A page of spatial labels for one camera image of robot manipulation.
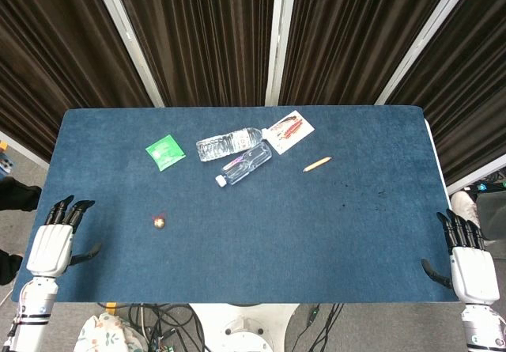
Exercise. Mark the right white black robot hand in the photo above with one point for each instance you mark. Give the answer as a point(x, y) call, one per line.
point(474, 277)

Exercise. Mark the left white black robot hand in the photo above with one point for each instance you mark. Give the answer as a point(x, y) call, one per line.
point(49, 249)

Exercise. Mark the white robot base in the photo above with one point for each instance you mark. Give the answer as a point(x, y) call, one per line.
point(243, 326)

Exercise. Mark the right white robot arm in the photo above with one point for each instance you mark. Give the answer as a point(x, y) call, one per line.
point(482, 326)

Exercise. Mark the black trouser leg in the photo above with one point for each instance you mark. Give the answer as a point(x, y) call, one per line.
point(17, 194)
point(8, 267)

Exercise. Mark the white shoe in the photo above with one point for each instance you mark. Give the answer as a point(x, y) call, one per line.
point(464, 205)

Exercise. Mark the floral cloth bag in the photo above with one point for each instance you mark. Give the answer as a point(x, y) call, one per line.
point(103, 334)

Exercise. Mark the green square sachet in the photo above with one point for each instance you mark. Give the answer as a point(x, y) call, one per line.
point(165, 152)

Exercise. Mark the dark brown curtain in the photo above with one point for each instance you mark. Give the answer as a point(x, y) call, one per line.
point(197, 35)
point(51, 51)
point(470, 91)
point(348, 35)

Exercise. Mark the short orange pencil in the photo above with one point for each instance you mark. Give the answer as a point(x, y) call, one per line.
point(317, 164)

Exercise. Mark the blue felt table mat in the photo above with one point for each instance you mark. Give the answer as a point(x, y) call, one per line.
point(253, 229)

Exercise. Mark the clear bottle white label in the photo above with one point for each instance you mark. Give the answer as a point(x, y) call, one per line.
point(225, 144)

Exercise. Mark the clear bottle purple label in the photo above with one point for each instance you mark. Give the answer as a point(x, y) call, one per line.
point(247, 164)

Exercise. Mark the white picture card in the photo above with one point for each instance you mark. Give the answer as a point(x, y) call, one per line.
point(292, 128)

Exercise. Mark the white partition post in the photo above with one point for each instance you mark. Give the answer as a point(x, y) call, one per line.
point(128, 39)
point(278, 39)
point(423, 39)

